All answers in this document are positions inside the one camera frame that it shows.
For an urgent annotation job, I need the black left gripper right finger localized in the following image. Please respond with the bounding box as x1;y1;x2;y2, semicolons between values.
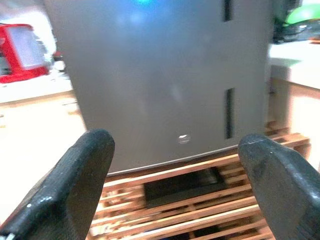
237;133;320;240

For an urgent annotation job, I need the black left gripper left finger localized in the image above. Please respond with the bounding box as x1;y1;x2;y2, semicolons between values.
0;128;116;240

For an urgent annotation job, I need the grey mini fridge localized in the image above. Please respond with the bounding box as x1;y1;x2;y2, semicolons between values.
43;0;273;176

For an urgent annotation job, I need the white-topped beige counter cabinet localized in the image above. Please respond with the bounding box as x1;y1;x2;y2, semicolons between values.
267;41;320;173

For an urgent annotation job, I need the black tray under slats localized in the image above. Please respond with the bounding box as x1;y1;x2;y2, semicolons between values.
143;166;228;210

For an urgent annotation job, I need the wooden slatted stand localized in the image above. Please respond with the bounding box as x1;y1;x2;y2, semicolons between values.
86;121;311;240

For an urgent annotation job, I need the red appliance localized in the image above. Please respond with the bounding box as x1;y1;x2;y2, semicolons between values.
0;23;51;85

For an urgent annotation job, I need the green plastic object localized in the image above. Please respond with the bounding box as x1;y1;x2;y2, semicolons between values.
284;3;320;26

